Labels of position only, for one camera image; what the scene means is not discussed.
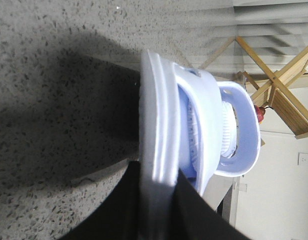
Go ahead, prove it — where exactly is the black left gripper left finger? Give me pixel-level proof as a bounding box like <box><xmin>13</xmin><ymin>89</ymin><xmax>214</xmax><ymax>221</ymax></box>
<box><xmin>60</xmin><ymin>161</ymin><xmax>140</xmax><ymax>240</ymax></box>

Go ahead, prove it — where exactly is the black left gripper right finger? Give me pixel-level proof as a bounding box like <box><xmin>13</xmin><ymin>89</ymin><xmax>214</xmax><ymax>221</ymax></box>
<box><xmin>173</xmin><ymin>171</ymin><xmax>248</xmax><ymax>240</ymax></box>

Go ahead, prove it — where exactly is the light blue slipper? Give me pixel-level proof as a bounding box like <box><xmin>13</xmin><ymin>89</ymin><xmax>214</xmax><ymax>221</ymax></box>
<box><xmin>138</xmin><ymin>50</ymin><xmax>222</xmax><ymax>240</ymax></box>
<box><xmin>215</xmin><ymin>81</ymin><xmax>261</xmax><ymax>178</ymax></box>

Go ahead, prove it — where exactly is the red round object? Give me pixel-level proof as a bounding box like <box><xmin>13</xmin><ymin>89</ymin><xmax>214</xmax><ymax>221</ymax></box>
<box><xmin>254</xmin><ymin>105</ymin><xmax>266</xmax><ymax>123</ymax></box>

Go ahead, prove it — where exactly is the wooden folding rack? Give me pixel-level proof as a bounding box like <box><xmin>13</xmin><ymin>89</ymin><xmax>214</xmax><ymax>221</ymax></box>
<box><xmin>199</xmin><ymin>36</ymin><xmax>308</xmax><ymax>140</ymax></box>

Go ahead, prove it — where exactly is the white pleated curtain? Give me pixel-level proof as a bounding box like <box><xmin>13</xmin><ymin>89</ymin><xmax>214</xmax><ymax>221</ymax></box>
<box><xmin>171</xmin><ymin>0</ymin><xmax>308</xmax><ymax>81</ymax></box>

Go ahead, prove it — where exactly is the white wall socket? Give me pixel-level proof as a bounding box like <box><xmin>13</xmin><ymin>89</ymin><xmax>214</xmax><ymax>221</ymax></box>
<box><xmin>297</xmin><ymin>152</ymin><xmax>308</xmax><ymax>166</ymax></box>

